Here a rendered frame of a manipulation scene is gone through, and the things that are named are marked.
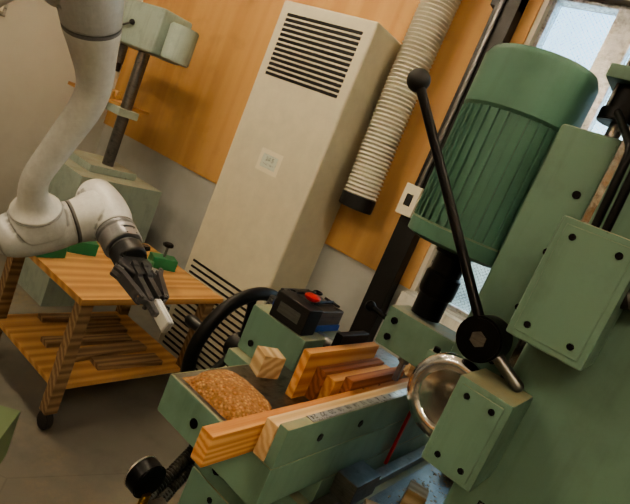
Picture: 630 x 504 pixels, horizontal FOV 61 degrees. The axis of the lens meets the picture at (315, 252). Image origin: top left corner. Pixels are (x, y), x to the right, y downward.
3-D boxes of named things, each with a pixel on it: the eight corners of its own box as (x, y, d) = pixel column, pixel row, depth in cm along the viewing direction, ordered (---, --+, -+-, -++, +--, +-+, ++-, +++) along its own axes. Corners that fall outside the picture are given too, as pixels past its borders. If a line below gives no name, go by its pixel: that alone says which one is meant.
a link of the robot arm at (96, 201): (138, 240, 130) (82, 255, 123) (114, 198, 137) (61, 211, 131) (137, 208, 122) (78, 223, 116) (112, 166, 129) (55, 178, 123)
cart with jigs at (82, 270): (113, 339, 264) (155, 221, 252) (182, 405, 234) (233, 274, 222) (-32, 351, 210) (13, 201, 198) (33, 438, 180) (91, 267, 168)
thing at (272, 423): (445, 389, 112) (455, 368, 111) (453, 394, 111) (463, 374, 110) (251, 451, 64) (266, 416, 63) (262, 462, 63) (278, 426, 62)
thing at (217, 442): (425, 387, 109) (433, 370, 108) (433, 393, 107) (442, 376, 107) (189, 456, 58) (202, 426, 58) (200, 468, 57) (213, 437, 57)
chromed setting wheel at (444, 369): (399, 408, 78) (434, 335, 76) (473, 462, 71) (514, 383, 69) (389, 412, 76) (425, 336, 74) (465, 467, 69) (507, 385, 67)
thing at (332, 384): (374, 387, 98) (385, 364, 97) (382, 393, 97) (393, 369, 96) (314, 402, 83) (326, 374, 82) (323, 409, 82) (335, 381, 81)
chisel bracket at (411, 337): (389, 345, 96) (408, 304, 95) (456, 389, 88) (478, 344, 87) (368, 348, 90) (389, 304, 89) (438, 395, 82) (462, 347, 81)
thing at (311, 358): (356, 378, 99) (373, 341, 97) (362, 382, 98) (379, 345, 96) (284, 393, 81) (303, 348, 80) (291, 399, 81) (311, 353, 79)
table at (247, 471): (340, 348, 129) (349, 326, 128) (447, 423, 112) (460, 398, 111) (119, 373, 80) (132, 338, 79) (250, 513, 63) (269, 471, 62)
